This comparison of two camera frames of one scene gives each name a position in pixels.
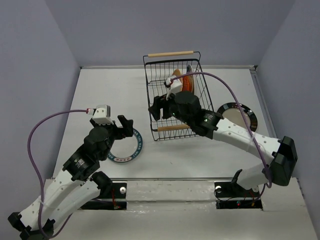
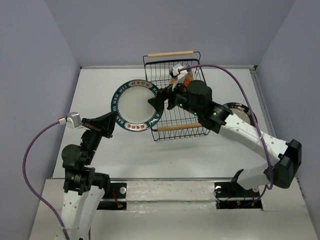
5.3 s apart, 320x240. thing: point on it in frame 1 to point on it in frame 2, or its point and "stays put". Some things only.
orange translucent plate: [187, 83] stays put
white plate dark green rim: [126, 149] to [130, 101]
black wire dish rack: [174, 81] stays put
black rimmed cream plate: [230, 112] stays put
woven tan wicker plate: [176, 72] to [172, 80]
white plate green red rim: [189, 69] to [190, 75]
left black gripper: [128, 129] to [104, 125]
